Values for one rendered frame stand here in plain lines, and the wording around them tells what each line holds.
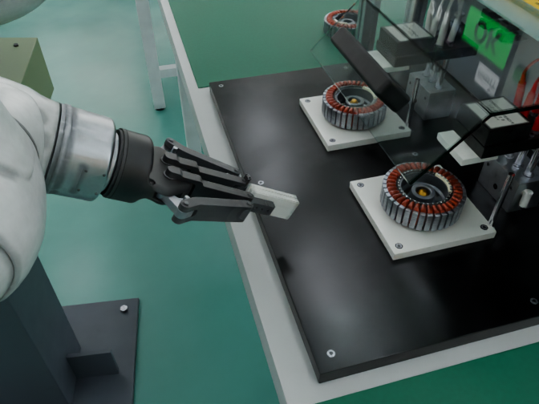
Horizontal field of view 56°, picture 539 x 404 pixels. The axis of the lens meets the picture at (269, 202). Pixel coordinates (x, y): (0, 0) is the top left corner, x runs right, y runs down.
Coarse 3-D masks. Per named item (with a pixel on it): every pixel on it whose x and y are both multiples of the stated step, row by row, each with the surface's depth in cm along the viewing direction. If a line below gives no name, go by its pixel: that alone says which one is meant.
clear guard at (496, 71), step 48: (384, 0) 53; (432, 0) 53; (480, 0) 53; (336, 48) 54; (384, 48) 48; (432, 48) 45; (480, 48) 45; (528, 48) 45; (432, 96) 42; (480, 96) 39; (528, 96) 39; (384, 144) 44; (432, 144) 40
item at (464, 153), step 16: (480, 128) 62; (496, 128) 61; (512, 128) 61; (528, 128) 62; (464, 144) 65; (480, 144) 63; (496, 144) 63; (512, 144) 63; (528, 144) 64; (464, 160) 63; (480, 160) 64
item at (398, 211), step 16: (384, 176) 71; (400, 176) 71; (432, 176) 71; (448, 176) 70; (384, 192) 69; (400, 192) 68; (432, 192) 69; (448, 192) 69; (464, 192) 68; (384, 208) 70; (400, 208) 66; (416, 208) 66; (432, 208) 66; (448, 208) 66; (416, 224) 68; (432, 224) 66; (448, 224) 67
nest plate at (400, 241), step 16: (368, 192) 73; (368, 208) 71; (464, 208) 71; (384, 224) 69; (400, 224) 69; (464, 224) 69; (480, 224) 69; (384, 240) 67; (400, 240) 66; (416, 240) 66; (432, 240) 66; (448, 240) 66; (464, 240) 67; (400, 256) 65
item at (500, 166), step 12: (504, 156) 73; (516, 156) 73; (492, 168) 73; (504, 168) 71; (516, 168) 71; (480, 180) 76; (492, 180) 74; (504, 180) 71; (516, 180) 69; (528, 180) 69; (492, 192) 74; (516, 192) 69; (504, 204) 72; (516, 204) 71; (528, 204) 72
